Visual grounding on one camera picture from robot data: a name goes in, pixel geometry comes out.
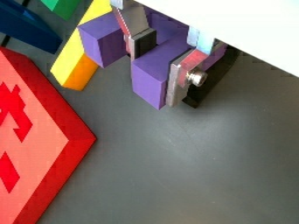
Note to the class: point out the red board with cutouts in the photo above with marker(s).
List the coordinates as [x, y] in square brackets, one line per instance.
[44, 140]

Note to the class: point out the purple U-shaped block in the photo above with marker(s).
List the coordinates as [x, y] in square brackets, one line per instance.
[104, 46]

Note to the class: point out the blue U-shaped block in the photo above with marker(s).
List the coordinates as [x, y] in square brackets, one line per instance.
[22, 25]

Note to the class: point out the yellow long bar block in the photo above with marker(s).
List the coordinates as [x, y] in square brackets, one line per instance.
[73, 68]

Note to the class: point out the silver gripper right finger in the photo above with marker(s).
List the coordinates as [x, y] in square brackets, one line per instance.
[185, 68]

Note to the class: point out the green zigzag block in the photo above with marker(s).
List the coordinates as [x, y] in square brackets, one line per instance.
[61, 7]

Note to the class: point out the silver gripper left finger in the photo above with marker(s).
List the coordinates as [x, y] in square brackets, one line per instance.
[138, 35]

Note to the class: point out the black fixture holder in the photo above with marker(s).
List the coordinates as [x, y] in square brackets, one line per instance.
[216, 66]

